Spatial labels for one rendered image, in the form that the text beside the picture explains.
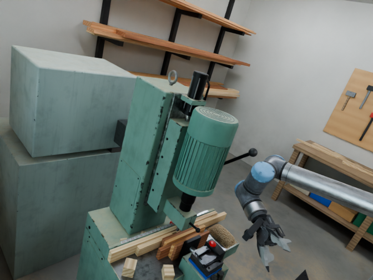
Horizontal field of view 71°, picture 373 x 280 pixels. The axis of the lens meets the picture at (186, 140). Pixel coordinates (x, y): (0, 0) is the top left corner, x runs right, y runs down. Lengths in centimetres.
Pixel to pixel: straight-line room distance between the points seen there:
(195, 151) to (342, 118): 333
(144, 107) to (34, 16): 198
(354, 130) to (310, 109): 65
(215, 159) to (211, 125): 13
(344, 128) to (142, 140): 333
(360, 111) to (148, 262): 346
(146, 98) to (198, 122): 30
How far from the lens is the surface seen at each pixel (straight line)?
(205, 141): 90
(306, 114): 425
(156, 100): 105
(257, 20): 479
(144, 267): 111
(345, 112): 409
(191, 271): 110
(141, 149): 114
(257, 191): 117
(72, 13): 304
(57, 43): 302
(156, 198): 116
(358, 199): 120
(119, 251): 108
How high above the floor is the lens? 173
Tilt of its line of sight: 21 degrees down
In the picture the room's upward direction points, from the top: 17 degrees clockwise
